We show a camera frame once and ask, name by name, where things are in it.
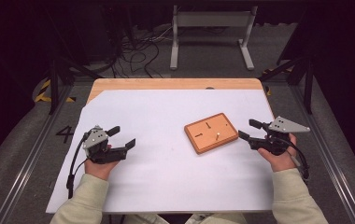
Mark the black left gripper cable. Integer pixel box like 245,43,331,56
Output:
65,132,92,200

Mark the aluminium rail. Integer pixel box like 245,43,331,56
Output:
290,83,355,224
0,83,75,224

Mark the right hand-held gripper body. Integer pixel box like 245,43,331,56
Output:
247,116,311,157

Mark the person's left hand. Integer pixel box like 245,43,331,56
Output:
84,159,121,182

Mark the yellow black floor tape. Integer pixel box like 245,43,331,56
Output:
34,78,77,104
260,66,295,97

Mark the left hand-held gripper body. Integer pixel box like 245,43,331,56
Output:
82,125,130,165

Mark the white metal stand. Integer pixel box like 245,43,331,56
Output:
169,5,259,72

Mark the wooden photo frame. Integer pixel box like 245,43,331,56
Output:
183,112,240,155

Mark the white paper sheet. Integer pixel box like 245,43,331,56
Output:
45,89,277,215

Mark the black metal stand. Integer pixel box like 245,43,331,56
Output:
45,55,103,116
259,55,316,115

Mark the tangle of black floor cables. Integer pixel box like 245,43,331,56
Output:
108,26,174,79

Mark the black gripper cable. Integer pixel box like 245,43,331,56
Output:
65,132,92,200
277,135,311,182

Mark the person's right hand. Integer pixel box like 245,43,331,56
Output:
257,133,299,174

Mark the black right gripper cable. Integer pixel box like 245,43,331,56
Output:
277,135,311,182

